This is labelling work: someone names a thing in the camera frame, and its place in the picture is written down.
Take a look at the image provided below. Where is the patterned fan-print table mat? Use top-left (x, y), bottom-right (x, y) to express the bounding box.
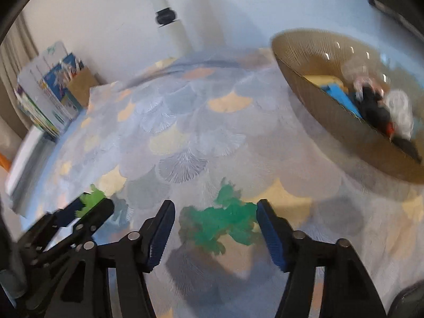
top-left (21, 50), bottom-right (423, 317)

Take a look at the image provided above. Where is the brown cardboard pen holder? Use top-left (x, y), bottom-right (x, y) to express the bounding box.
top-left (67, 68), bottom-right (99, 108)

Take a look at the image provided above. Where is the red-clothed black-haired doll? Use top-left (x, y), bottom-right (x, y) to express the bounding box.
top-left (386, 122), bottom-right (422, 164)

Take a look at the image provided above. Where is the row of upright books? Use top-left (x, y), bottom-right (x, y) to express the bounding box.
top-left (17, 41), bottom-right (82, 137)

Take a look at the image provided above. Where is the blue rectangular box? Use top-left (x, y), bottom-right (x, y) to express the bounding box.
top-left (321, 86), bottom-right (361, 118)

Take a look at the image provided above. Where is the clear case with white tape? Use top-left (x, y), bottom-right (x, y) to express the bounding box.
top-left (384, 89), bottom-right (414, 140)

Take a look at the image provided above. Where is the black-haired white doll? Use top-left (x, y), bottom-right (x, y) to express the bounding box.
top-left (356, 84), bottom-right (391, 134)

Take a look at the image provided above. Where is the light green plastic toy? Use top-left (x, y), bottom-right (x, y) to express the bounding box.
top-left (76, 184), bottom-right (106, 218)

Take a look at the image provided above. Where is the white lamp pole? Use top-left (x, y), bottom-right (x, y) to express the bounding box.
top-left (150, 0), bottom-right (193, 58)

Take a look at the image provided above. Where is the pink card pack in bowl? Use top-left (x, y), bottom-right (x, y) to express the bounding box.
top-left (353, 75), bottom-right (383, 91)

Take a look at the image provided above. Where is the amber ribbed glass bowl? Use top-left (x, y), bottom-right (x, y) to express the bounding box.
top-left (272, 29), bottom-right (423, 184)

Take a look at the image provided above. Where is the dark green plastic tree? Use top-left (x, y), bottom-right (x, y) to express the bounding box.
top-left (178, 179), bottom-right (259, 255)

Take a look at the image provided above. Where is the black smartphone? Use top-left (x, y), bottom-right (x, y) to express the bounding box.
top-left (387, 281), bottom-right (424, 318)

